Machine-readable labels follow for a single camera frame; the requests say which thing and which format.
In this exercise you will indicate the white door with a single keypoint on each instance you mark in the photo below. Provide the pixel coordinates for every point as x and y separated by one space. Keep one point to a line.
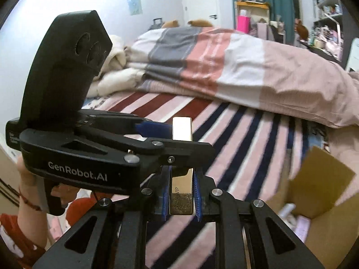
199 2

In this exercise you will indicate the red clothing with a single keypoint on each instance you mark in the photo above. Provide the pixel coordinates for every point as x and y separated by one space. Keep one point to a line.
81 210

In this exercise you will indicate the grey bookshelf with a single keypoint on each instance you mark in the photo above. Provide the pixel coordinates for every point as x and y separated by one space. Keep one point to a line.
331 5

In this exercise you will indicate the cream fleece blanket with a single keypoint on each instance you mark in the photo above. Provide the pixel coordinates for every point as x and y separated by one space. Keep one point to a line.
117 81

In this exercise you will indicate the pink cup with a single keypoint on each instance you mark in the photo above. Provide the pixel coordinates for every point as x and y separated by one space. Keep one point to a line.
243 23

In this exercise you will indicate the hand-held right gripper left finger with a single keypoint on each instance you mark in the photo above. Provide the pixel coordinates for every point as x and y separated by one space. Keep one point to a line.
165 193

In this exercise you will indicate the striped pink grey duvet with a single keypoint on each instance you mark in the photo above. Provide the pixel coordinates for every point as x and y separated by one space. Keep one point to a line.
224 61

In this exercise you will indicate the yellow wooden shelf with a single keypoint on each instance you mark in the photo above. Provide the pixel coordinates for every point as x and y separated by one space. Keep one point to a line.
252 5

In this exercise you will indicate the person's left forearm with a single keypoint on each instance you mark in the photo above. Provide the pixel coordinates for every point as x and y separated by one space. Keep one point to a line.
30 224

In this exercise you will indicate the person's left hand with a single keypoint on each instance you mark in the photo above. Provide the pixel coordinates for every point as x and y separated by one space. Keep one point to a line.
28 176

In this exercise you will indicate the striped pink printed blanket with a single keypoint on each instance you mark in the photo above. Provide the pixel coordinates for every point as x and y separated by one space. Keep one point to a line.
238 151

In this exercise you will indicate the dark suitcase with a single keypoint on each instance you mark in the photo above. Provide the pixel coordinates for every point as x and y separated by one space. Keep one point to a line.
155 24

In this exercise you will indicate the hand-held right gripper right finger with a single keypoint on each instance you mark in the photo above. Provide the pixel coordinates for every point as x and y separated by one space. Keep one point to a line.
198 196

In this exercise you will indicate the brown plush bear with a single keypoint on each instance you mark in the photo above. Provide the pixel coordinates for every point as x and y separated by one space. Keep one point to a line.
199 23
170 24

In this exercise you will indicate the gold rectangular box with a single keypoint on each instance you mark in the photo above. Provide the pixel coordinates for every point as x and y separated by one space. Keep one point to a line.
182 199

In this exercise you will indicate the round brown plush toy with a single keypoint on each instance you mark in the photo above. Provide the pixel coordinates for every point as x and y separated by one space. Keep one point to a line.
301 29

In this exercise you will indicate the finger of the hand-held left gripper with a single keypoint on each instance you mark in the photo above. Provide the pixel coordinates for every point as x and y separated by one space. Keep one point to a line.
154 131
182 154

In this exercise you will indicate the cluttered dark desk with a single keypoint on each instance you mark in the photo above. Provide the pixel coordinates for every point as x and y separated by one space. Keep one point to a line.
319 50

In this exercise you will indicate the white bed headboard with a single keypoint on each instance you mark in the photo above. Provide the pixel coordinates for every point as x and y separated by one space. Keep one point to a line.
353 56

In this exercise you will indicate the blue wall poster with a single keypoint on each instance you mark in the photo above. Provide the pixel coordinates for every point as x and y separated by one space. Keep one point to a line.
135 5

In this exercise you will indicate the purple rectangular box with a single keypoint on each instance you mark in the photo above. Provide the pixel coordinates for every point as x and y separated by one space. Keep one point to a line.
301 227

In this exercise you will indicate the pale pink paper bag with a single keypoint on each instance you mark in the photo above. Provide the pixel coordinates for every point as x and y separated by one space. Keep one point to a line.
262 30

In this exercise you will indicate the black chair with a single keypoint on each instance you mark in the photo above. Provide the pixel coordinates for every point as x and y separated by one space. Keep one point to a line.
277 32

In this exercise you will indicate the cardboard box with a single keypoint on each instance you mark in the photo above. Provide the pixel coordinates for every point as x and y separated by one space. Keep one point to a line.
319 179

